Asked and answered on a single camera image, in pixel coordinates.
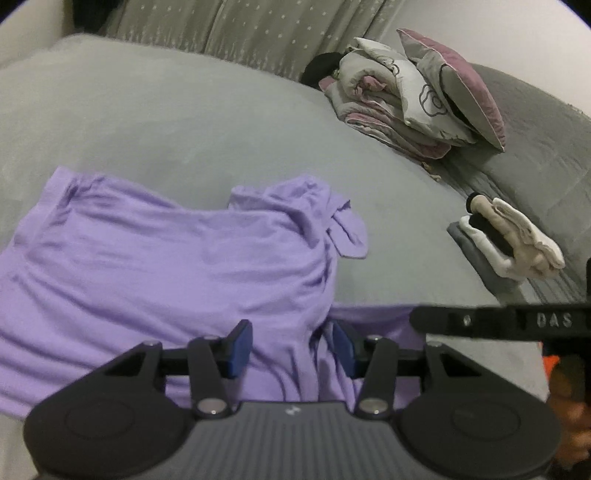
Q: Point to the black folded garment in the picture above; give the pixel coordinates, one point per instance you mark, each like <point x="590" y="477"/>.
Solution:
<point x="489" y="233"/>

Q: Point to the black cloth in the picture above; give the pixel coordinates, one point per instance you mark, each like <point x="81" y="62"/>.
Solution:
<point x="318" y="69"/>

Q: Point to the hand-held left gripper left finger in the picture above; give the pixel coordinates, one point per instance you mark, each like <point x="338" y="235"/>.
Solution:
<point x="240" y="348"/>

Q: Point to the orange booklet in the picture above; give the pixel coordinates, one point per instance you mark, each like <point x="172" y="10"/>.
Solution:
<point x="549" y="362"/>

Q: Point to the grey star-patterned curtain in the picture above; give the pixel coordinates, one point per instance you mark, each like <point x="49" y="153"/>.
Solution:
<point x="254" y="27"/>

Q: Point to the person's right hand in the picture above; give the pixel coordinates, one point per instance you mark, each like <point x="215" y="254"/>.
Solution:
<point x="572" y="406"/>

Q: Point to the beige folded garment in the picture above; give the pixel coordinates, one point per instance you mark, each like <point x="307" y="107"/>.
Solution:
<point x="517" y="235"/>

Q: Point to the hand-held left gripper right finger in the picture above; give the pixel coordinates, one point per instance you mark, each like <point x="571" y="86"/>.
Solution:
<point x="344" y="351"/>

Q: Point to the grey bed blanket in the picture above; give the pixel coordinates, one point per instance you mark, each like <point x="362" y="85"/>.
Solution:
<point x="184" y="115"/>

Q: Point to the folded pink grey quilt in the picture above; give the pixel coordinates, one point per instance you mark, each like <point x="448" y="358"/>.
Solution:
<point x="369" y="101"/>

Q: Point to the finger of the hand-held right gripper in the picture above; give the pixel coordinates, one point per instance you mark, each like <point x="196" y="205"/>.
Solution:
<point x="452" y="319"/>

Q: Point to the grey quilted bedspread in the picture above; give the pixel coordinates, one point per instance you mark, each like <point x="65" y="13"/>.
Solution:
<point x="545" y="138"/>

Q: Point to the purple grey pillow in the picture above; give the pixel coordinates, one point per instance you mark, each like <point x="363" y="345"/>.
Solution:
<point x="461" y="78"/>

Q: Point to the purple shirt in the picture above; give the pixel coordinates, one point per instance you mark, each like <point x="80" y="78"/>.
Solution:
<point x="161" y="277"/>

